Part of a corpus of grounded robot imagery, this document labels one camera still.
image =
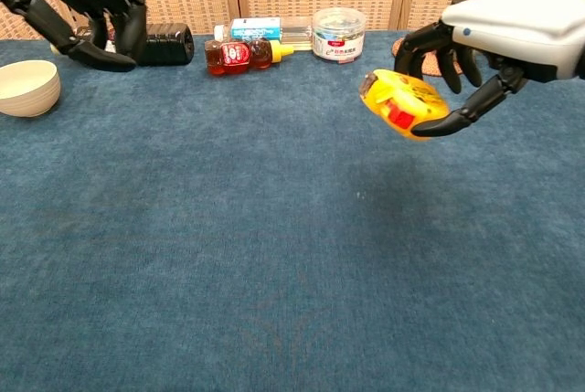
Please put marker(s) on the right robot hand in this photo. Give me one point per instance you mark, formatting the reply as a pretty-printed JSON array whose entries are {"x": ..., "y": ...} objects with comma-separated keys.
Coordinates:
[{"x": 516, "y": 31}]

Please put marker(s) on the yellow tape measure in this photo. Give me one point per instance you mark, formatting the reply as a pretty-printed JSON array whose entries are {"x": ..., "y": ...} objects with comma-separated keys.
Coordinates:
[{"x": 397, "y": 95}]

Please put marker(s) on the dark sauce bottle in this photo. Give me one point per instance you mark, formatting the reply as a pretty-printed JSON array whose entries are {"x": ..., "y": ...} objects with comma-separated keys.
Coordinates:
[{"x": 169, "y": 45}]

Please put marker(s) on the round woven coaster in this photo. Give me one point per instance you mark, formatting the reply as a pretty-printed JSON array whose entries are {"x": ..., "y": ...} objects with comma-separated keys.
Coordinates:
[{"x": 429, "y": 65}]

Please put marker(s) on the cream bowl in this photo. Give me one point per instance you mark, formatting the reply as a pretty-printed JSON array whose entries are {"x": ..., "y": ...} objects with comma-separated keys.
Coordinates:
[{"x": 27, "y": 86}]

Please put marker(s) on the bear-shaped honey bottle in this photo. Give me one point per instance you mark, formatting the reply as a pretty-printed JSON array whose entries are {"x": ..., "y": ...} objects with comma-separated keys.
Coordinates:
[{"x": 233, "y": 56}]

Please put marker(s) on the clear bottle blue label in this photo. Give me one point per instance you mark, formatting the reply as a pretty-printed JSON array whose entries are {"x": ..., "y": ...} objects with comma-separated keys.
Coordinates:
[{"x": 256, "y": 28}]

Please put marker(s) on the clear round tub of clips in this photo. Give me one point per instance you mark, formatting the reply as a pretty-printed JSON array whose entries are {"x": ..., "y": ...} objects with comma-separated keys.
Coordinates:
[{"x": 338, "y": 35}]

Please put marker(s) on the blue table cloth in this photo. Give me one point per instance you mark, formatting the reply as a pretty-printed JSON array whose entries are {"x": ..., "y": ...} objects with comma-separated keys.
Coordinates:
[{"x": 274, "y": 250}]

